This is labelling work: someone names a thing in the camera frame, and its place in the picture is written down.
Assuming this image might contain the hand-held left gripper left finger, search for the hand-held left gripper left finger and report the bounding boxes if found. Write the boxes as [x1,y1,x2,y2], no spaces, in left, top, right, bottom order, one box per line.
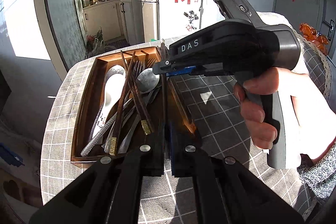
[29,119,165,224]

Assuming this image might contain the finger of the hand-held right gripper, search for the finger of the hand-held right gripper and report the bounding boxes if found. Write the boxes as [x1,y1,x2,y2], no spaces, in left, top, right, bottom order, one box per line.
[153,59,224,77]

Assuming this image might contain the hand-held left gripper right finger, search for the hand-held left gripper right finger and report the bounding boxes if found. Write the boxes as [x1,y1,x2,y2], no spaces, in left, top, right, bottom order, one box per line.
[169,122,305,224]

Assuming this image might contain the round metal spoon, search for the round metal spoon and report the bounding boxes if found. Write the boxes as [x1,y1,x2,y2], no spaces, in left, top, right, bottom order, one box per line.
[118,68,160,153]

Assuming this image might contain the wooden utensil tray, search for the wooden utensil tray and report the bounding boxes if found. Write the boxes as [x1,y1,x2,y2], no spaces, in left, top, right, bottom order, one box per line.
[70,46,197,168]

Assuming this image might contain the person's right hand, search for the person's right hand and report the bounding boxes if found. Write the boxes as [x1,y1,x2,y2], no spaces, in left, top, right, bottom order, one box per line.
[234,67,336,157]

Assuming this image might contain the white refrigerator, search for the white refrigerator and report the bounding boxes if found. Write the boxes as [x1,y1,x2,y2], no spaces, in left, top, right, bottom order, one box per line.
[138,0,206,42]

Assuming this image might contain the black and white fridge magnet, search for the black and white fridge magnet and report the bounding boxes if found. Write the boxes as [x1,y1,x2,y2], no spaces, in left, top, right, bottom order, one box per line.
[184,11,198,24]

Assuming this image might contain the grey checked tablecloth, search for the grey checked tablecloth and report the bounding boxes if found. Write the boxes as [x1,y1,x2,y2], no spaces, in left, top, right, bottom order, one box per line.
[41,11,336,219]

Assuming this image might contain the white kitchen cabinet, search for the white kitchen cabinet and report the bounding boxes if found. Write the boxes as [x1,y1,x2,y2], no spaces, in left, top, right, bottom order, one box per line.
[82,0,143,42]

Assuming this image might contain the plastic bags on floor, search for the plastic bags on floor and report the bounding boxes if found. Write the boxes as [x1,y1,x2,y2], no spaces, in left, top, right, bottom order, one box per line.
[87,27,105,52]

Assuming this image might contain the orange snack bag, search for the orange snack bag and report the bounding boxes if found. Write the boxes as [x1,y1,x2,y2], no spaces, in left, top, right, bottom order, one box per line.
[299,23,330,54]

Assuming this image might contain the grey door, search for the grey door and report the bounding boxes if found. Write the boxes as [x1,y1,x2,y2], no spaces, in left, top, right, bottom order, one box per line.
[273,0,336,56]

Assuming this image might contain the blue object on floor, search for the blue object on floor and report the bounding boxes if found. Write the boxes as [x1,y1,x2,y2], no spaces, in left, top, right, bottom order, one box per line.
[0,143,24,167]

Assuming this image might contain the metal utensil with ribbed handle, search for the metal utensil with ribbed handle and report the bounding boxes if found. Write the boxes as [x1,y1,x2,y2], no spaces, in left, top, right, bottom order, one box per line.
[80,98,135,157]

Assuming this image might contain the metal door handle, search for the metal door handle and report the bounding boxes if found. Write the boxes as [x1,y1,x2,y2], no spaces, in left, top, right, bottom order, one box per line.
[327,19,335,38]

